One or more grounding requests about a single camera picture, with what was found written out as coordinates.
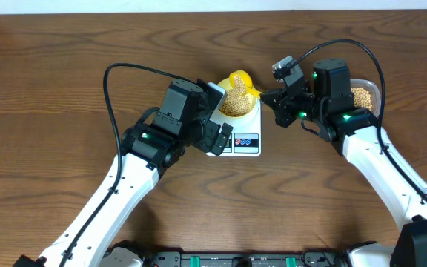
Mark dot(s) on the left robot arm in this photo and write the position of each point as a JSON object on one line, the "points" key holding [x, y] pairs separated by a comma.
{"points": [[145, 151]]}

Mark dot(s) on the clear plastic container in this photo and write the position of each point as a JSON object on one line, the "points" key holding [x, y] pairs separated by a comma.
{"points": [[373, 90]]}

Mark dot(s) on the soybeans in bowl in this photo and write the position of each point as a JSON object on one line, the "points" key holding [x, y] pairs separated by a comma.
{"points": [[236, 104]]}

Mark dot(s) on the pale yellow bowl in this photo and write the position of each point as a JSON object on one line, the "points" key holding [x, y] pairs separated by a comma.
{"points": [[226, 85]]}

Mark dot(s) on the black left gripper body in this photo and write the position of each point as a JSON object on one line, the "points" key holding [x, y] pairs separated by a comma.
{"points": [[200, 136]]}

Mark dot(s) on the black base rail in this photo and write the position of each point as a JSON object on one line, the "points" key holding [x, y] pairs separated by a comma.
{"points": [[127, 253]]}

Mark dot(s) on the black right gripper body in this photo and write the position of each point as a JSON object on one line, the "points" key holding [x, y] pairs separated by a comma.
{"points": [[303, 105]]}

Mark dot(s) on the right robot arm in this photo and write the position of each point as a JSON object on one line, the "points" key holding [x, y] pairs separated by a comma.
{"points": [[328, 102]]}

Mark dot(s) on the soybeans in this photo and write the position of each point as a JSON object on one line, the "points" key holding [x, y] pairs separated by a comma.
{"points": [[362, 98], [236, 104], [239, 85]]}

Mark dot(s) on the yellow plastic measuring scoop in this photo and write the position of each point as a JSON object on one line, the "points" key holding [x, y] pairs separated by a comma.
{"points": [[248, 81]]}

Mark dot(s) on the white digital kitchen scale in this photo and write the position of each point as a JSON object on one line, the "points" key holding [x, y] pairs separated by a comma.
{"points": [[246, 137]]}

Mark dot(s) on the soybeans in container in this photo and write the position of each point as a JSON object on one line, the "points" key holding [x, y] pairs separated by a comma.
{"points": [[362, 98]]}

